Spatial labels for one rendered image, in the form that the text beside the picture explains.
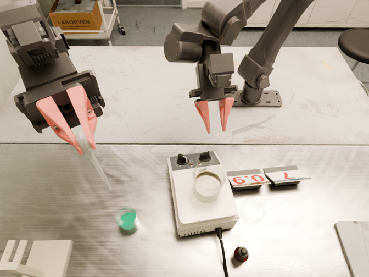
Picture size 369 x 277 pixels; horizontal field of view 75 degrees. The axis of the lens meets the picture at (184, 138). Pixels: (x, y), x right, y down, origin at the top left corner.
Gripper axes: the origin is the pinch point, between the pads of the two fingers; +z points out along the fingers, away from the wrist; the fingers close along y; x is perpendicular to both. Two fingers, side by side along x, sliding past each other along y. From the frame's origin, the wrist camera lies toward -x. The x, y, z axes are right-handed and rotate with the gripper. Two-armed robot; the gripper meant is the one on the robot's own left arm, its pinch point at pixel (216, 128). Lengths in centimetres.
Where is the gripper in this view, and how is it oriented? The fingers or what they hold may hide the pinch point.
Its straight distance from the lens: 56.1
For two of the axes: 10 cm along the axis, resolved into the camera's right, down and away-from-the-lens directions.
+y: 9.9, -1.2, 0.9
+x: -1.0, -0.6, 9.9
